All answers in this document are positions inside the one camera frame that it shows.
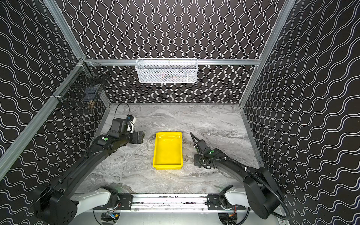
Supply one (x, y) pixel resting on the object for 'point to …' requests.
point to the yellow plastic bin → (168, 151)
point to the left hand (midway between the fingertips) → (140, 133)
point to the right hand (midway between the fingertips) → (198, 160)
